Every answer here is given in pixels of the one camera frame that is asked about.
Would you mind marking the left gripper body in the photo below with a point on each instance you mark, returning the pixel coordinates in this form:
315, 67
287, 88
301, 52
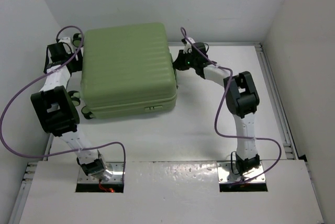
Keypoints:
77, 64

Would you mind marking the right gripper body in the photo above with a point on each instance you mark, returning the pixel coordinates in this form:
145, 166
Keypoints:
187, 61

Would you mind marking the light green suitcase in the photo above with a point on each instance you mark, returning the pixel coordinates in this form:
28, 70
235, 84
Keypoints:
127, 70

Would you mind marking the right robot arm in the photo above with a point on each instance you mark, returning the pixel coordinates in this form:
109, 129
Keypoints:
241, 99

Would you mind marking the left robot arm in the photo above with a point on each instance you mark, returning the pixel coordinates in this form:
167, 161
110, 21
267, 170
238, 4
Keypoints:
55, 109

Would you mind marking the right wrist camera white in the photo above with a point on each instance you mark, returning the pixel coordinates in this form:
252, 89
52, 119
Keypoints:
187, 44

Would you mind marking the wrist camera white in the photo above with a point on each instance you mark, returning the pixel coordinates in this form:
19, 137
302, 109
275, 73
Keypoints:
66, 42
187, 44

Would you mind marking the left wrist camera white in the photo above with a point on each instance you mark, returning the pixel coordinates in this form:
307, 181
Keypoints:
66, 42

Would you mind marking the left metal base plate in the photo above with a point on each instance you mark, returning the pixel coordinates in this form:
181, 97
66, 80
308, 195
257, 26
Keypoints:
112, 175

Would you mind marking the metal base plate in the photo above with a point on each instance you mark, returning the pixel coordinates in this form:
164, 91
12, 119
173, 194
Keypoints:
112, 175
228, 174

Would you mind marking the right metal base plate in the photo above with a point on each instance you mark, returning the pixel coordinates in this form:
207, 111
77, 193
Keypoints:
228, 174

